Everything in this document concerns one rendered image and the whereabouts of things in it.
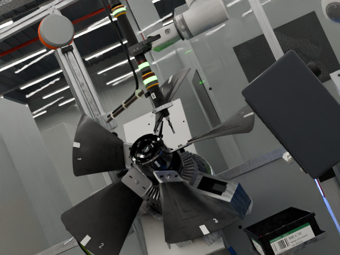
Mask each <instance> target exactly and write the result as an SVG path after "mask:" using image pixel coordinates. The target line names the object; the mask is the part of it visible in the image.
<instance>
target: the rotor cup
mask: <svg viewBox="0 0 340 255"><path fill-rule="evenodd" d="M145 147H149V151H148V152H144V151H143V149H144V148H145ZM172 150H174V149H172V148H169V147H168V148H167V147H166V145H165V144H164V140H163V139H162V138H161V137H160V136H158V135H156V134H145V135H143V136H141V137H139V138H138V139H137V140H136V141H135V142H134V143H133V145H132V146H131V149H130V158H131V161H132V162H133V164H135V165H136V166H137V167H138V168H139V169H140V171H141V173H142V174H144V175H145V176H146V177H147V178H148V179H150V180H151V181H152V182H153V183H154V184H153V185H152V187H154V188H159V183H158V181H157V180H156V178H155V177H154V175H153V174H152V172H154V171H176V172H177V173H178V175H179V174H180V172H181V170H182V165H183V163H182V159H181V156H180V155H179V154H178V152H174V153H172V154H170V153H169V152H170V151H172ZM155 161H157V162H158V164H159V165H160V167H158V166H157V165H156V163H155Z"/></svg>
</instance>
